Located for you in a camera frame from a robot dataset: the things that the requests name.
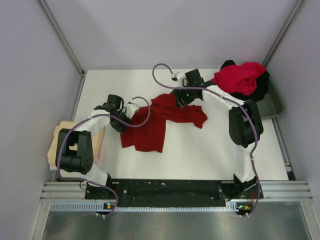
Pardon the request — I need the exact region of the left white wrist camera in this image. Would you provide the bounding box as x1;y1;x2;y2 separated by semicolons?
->
124;102;140;119

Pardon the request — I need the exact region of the grey plastic tray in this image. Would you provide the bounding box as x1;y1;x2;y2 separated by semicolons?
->
257;78;284;120

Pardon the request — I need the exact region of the aluminium front rail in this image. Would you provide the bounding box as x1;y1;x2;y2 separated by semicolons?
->
40;179;313;202

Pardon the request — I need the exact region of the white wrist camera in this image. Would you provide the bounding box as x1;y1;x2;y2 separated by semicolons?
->
171;72;186;82
124;102;140;119

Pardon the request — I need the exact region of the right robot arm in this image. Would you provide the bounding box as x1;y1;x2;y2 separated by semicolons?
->
171;69;264;201

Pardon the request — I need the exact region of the aluminium corner post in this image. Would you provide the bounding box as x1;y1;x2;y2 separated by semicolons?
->
262;0;306;67
37;0;86;76

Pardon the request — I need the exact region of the left aluminium corner post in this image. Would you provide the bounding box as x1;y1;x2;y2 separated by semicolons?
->
37;0;86;76

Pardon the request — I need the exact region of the folded white t shirt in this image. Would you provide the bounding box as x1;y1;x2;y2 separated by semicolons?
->
49;165;57;171

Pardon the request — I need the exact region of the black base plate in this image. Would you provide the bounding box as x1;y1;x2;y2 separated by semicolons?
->
84;178;265;208

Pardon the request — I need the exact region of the bright red t shirt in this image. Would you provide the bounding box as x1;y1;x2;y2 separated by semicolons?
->
211;62;266;96

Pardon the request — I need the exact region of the black t shirt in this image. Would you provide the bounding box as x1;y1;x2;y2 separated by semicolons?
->
220;60;270;102

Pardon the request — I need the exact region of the folded beige t shirt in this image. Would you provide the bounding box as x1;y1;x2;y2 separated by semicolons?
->
47;121;105;166

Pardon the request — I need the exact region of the right aluminium corner post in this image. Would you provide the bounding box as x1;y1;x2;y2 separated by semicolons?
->
262;0;306;67

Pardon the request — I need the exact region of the dark red t shirt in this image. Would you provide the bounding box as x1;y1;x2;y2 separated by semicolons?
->
120;92;208;153

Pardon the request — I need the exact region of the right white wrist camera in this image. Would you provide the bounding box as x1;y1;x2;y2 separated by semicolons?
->
171;72;186;82

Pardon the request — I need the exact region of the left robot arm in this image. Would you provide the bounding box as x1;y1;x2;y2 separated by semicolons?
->
55;94;140;199

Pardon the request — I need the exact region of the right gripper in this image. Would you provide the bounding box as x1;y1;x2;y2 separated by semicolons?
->
172;82;195;109

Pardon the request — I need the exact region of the grey slotted cable duct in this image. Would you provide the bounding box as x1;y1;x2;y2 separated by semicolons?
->
50;202;251;213

